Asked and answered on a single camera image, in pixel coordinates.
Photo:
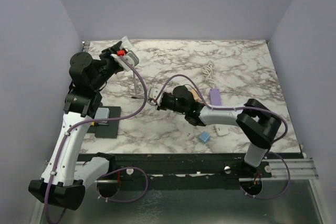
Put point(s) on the aluminium frame rail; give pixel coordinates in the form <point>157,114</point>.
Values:
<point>290,168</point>

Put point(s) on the blue cube plug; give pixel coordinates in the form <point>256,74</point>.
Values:
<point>204,137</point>

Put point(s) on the grey plastic box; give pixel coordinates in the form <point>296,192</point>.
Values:
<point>102,113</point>

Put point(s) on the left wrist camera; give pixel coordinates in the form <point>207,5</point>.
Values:
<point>131,58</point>

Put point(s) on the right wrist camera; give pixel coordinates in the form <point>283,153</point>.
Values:
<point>154,94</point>

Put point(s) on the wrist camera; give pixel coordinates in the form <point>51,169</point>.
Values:
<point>131,58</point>
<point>154,94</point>

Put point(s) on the white power strip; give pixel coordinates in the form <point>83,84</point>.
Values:
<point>127,45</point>

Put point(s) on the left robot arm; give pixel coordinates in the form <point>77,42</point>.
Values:
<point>61,184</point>

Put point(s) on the purple power strip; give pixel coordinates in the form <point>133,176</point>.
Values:
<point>214,92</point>

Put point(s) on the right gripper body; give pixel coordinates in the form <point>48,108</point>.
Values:
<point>169,104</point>

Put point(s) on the white plug adapter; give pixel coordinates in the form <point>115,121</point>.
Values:
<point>221,130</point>

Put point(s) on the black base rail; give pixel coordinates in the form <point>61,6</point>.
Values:
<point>187,171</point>

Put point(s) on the black mat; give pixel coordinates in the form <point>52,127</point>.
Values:
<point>107,131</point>

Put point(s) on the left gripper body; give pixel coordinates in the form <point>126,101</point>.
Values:
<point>107,65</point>

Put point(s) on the yellow screwdriver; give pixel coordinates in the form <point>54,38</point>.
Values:
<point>99,123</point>

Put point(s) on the beige cube socket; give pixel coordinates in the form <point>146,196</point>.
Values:
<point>195,95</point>

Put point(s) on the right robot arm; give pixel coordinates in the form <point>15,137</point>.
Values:
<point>259,124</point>

